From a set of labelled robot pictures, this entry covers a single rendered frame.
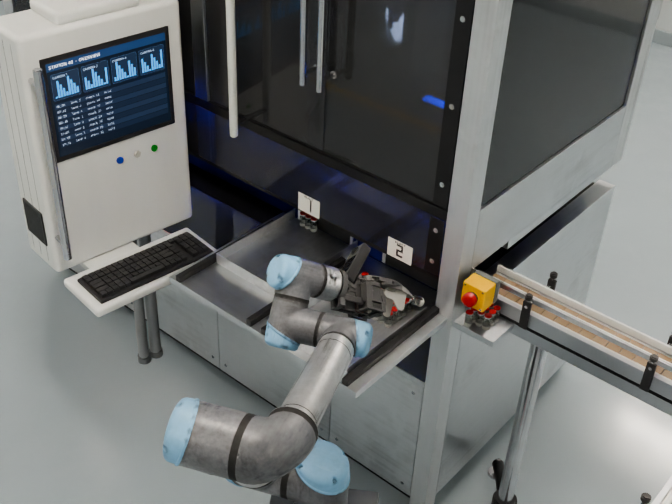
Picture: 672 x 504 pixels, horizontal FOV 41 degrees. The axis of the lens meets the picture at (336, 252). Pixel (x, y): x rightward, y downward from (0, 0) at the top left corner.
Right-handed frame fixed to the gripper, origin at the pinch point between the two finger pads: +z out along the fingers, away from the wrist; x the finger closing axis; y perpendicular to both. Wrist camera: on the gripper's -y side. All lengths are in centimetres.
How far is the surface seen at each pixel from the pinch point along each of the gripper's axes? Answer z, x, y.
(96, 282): -38, -93, -27
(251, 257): -1, -67, -34
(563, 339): 58, -2, -1
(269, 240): 6, -68, -42
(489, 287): 36.5, -7.4, -12.6
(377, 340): 18.1, -32.3, -1.7
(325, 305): 11.0, -45.8, -14.6
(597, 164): 92, -7, -68
